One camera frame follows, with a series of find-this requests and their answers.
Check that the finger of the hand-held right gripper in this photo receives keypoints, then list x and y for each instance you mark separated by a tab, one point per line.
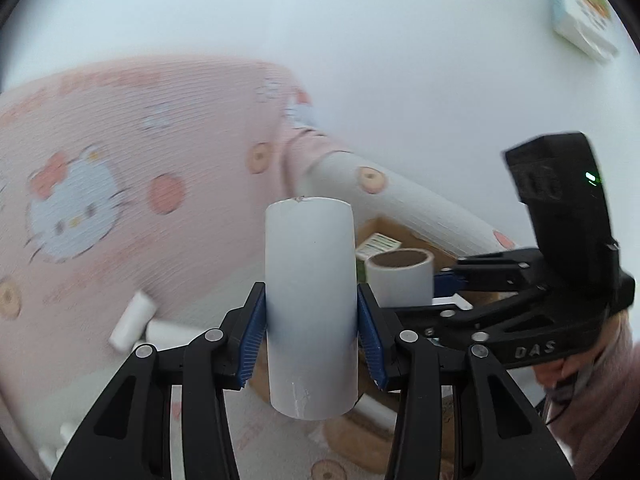
445	284
465	320

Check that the pink printed blanket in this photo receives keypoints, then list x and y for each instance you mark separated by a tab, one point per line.
125	135

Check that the white cardboard tube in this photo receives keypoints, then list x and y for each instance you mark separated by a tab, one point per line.
400	282
310	285
377	412

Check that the brown cardboard box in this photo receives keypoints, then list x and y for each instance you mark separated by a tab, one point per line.
360	442

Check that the person's right forearm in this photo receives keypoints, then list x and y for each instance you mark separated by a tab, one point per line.
605	410

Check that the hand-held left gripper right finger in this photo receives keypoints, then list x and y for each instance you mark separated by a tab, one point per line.
372	340

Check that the pile of white tubes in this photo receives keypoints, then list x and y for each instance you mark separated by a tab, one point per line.
130	320

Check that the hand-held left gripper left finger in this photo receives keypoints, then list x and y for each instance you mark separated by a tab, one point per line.
252	335

